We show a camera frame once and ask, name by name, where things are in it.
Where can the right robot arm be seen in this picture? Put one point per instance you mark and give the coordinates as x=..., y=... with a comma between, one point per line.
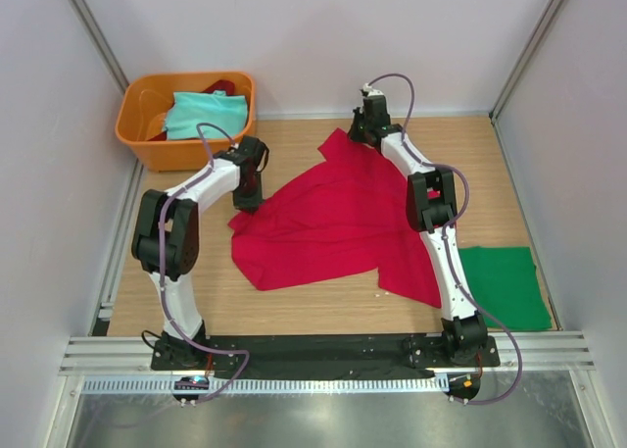
x=431, y=210

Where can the dark red garment in bin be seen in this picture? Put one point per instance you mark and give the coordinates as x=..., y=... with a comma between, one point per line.
x=221, y=86

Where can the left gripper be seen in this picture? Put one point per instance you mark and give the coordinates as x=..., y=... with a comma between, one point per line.
x=250, y=205

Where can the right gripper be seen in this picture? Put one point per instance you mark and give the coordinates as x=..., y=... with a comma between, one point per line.
x=352, y=133

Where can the teal t-shirt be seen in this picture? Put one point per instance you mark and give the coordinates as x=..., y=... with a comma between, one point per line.
x=215, y=111

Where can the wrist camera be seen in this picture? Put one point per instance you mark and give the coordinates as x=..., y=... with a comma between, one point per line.
x=254, y=153
x=374, y=106

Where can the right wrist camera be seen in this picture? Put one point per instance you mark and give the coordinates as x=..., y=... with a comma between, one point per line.
x=374, y=106

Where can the red t-shirt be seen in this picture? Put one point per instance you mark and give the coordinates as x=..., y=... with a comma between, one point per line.
x=344, y=216

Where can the orange plastic bin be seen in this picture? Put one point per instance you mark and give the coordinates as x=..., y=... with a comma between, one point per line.
x=150, y=95

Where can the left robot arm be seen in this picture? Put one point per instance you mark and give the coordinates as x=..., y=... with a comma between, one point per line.
x=166, y=243

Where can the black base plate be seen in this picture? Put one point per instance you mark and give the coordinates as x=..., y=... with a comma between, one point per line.
x=322, y=357

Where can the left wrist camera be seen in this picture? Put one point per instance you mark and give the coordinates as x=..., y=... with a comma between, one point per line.
x=254, y=153

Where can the slotted cable duct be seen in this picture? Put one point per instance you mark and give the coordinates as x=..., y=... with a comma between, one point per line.
x=195, y=385

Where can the aluminium frame rail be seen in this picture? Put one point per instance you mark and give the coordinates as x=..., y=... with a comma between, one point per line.
x=552, y=350

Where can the folded green t-shirt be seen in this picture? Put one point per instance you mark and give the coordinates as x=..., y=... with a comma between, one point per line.
x=503, y=281

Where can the orange garment in bin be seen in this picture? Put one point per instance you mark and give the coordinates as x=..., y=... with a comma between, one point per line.
x=156, y=130

